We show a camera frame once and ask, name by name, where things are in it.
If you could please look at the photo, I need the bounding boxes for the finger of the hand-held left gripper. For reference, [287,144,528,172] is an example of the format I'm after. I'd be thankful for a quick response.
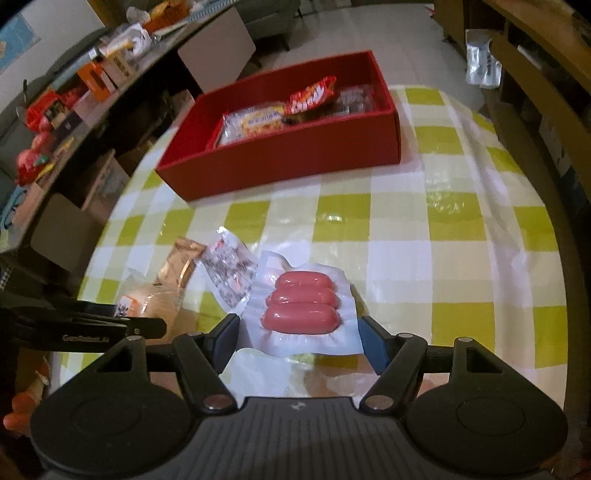
[8,316,168,352]
[45,295,129,327]

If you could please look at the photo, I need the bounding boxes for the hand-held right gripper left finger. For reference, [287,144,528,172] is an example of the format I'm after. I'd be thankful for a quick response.
[89,314,242,413]

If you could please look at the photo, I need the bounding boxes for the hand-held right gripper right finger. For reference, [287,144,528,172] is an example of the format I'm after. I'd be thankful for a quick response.
[359,315,512,413]

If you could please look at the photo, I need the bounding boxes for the tan bread packet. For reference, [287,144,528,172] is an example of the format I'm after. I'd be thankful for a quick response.
[113,268,195,343]

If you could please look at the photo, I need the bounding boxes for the pink sausage packet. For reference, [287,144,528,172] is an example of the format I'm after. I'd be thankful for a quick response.
[242,250,364,359]

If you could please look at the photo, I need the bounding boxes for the red cardboard box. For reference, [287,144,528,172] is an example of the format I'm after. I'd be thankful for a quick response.
[154,50,402,202]

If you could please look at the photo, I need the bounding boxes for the yellow snack packet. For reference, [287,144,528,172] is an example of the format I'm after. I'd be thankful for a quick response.
[216,102,288,147]

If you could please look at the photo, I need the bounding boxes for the clear dark snack packet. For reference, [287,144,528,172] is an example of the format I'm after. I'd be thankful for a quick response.
[323,83,376,117]

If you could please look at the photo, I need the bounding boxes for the red snack packet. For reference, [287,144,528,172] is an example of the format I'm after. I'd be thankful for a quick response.
[285,75,338,116]

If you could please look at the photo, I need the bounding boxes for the person's left hand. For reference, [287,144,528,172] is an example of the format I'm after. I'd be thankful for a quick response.
[2,387,49,435]

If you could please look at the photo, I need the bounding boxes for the white printed snack packet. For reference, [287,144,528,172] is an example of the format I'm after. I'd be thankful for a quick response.
[194,226,258,318]

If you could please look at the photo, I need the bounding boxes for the brown cardboard box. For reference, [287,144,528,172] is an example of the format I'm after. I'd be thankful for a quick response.
[29,191,112,274]

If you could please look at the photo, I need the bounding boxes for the brown snack packet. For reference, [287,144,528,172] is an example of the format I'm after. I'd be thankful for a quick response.
[154,236,207,290]

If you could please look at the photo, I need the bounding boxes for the yellow checkered tablecloth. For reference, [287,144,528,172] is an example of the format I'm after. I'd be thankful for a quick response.
[46,83,570,403]

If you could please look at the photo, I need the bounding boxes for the red plastic bag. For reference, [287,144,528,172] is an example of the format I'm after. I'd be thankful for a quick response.
[15,133,62,186]
[24,89,80,131]

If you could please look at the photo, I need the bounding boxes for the orange carton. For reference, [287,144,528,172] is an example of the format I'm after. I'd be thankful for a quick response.
[78,60,117,101]

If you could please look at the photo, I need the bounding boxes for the white carton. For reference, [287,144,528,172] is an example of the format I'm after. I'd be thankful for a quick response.
[99,52,140,87]

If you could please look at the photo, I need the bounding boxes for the dark side table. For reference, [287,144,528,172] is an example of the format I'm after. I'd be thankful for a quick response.
[0,8,258,261]

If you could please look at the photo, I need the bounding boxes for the white plastic bag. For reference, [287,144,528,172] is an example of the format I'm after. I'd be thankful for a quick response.
[98,22,154,59]

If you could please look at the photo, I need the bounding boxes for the long wooden cabinet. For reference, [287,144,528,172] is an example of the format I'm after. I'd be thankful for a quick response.
[433,0,591,298]

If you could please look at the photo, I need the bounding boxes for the silver foil bag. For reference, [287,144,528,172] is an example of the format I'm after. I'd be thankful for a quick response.
[464,28,503,89]

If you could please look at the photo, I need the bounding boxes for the orange bread bag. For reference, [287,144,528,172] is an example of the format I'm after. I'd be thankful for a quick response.
[137,0,193,34]

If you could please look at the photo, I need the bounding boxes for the grey green armchair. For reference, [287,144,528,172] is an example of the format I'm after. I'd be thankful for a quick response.
[235,0,302,50]

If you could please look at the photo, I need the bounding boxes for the blue wall poster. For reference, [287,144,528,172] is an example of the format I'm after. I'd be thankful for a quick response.
[0,13,43,75]

